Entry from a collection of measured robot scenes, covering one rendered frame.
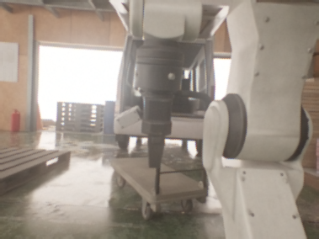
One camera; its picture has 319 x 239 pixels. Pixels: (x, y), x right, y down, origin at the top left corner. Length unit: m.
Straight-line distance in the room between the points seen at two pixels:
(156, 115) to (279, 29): 0.26
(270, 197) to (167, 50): 0.33
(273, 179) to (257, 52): 0.25
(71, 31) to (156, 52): 5.47
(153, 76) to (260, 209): 0.31
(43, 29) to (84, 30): 0.95
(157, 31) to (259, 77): 0.20
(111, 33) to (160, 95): 5.17
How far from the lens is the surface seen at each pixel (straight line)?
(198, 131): 3.03
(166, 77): 0.36
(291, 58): 0.47
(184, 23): 0.39
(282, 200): 0.49
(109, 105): 5.59
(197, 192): 1.30
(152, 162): 0.38
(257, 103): 0.44
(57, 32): 5.93
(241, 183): 0.46
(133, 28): 0.39
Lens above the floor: 0.63
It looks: 2 degrees down
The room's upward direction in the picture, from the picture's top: 3 degrees clockwise
